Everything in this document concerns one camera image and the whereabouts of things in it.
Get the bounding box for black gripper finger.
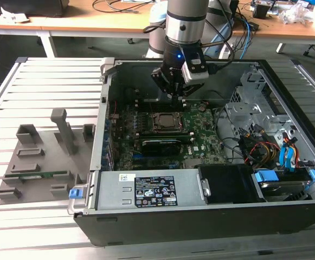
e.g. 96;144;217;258
150;67;177;108
176;83;205;108

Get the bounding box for silver CPU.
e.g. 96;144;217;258
158;113;178;127

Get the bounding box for metal socket cover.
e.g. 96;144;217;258
153;112;184;130

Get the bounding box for green motherboard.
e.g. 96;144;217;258
110;101;228;171

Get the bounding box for installed RAM stick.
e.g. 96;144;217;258
140;130;196;144

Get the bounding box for white power adapter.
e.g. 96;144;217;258
221;42;234;60

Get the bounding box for metal drive cage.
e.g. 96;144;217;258
224;63;296;136

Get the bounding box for black graphics card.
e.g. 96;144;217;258
141;139;182;157

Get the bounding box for small black box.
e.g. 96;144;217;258
253;3;269;20

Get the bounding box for black plastic fan shroud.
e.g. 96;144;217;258
197;165;266;204

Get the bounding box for hard disk in blue carrier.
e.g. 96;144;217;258
252;168;315;203

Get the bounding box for grey power supply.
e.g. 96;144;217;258
94;170;208;211

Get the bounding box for clear plastic bags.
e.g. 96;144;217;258
278;2;315;25

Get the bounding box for grey parts rack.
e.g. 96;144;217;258
0;108;96;206

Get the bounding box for black open PC case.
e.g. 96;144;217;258
73;58;315;246

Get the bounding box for black bag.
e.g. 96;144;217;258
0;0;68;17

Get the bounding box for green RAM stick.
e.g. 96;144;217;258
4;170;67;179

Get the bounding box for white paper sheet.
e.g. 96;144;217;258
0;6;30;24

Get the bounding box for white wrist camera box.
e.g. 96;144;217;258
181;54;210;84

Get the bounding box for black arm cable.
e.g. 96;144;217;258
200;40;235;69

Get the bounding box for blue cable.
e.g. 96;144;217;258
238;15;253;60

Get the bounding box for red yellow wire bundle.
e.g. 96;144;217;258
245;140;281;165

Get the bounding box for wooden desk white frame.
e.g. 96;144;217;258
0;0;150;58
227;0;315;55

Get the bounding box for blue data wire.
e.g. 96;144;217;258
279;142;296;174

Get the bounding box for orange red power wire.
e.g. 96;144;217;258
283;136;300;168

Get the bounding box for grey handle with blue clip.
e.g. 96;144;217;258
67;184;92;216

